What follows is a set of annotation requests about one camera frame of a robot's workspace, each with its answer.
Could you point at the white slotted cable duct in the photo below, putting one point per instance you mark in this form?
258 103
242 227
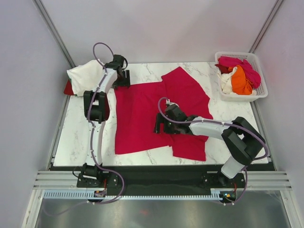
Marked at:
95 195

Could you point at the folded white t shirt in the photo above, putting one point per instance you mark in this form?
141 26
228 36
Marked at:
88 75

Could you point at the folded dark red t shirt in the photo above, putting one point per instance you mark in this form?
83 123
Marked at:
73 88

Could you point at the pink shirt in basket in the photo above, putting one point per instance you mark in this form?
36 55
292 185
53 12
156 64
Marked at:
252 75

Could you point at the right aluminium frame post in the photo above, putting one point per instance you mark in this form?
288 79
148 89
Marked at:
270 18

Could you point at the dark maroon shirt in basket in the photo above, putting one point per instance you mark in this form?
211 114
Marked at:
224 69

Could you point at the left aluminium frame post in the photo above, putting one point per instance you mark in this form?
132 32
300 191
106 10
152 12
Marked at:
55 33

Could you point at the cream white shirt in basket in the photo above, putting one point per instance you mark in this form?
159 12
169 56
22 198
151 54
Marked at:
226 82

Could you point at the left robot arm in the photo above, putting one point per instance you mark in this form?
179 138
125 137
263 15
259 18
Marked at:
97 111

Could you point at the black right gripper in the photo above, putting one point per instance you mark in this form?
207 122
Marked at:
160 119

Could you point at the orange shirt in basket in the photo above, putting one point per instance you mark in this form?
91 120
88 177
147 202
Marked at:
240 84

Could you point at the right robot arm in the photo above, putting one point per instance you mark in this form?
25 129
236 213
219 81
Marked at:
241 139

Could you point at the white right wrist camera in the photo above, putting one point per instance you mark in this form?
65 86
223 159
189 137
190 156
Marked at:
171 105

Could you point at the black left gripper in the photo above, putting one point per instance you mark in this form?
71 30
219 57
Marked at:
125 83

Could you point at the crimson red t shirt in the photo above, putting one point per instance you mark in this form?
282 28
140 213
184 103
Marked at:
137 110

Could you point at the white plastic laundry basket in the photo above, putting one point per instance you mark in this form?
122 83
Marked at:
260 92

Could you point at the aluminium frame post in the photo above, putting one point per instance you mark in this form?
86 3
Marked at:
55 33
270 18

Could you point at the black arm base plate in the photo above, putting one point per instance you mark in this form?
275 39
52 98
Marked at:
162 180

